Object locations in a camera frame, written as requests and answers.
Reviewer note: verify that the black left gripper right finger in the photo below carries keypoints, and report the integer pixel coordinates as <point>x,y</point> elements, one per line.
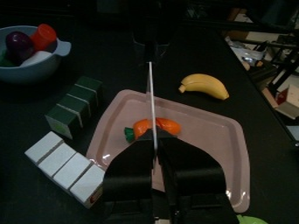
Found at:
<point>191,178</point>

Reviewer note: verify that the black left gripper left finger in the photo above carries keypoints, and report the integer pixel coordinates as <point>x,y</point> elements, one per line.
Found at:
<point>128,175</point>

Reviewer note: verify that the toy knife with white edge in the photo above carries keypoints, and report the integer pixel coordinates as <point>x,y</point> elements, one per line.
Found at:
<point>152,96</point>

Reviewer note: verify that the pink plastic tray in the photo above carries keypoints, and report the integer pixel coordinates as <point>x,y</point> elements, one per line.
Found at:
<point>201,131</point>

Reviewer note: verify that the white sliced toy block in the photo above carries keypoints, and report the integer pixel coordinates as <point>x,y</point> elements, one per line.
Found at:
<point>61,166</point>

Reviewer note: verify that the lime green toy fruit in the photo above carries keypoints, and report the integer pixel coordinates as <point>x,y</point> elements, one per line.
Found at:
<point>251,220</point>

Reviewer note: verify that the dark green sliced toy block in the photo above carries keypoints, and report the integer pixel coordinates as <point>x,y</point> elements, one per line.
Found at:
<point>76,105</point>

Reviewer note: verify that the yellow toy banana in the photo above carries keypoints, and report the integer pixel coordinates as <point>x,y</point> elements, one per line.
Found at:
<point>205,85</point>

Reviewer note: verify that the white and red box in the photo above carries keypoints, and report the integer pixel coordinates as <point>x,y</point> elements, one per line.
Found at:
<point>289,100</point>

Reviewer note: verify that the light blue bowl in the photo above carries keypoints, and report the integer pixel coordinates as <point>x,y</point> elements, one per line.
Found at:
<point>34,71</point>

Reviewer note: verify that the white plastic bag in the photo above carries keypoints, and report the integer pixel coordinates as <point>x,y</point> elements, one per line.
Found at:
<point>248,52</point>

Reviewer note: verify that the dark green toy piece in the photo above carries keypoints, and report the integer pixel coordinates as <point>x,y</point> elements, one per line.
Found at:
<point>4,61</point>

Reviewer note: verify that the red-orange toy piece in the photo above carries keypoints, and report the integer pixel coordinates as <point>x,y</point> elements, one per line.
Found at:
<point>42,36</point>

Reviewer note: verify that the purple toy eggplant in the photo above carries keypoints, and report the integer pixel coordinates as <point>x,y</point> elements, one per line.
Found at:
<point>18,45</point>

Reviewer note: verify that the black metal frame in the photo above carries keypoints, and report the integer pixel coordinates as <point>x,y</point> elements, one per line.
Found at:
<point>281,61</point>

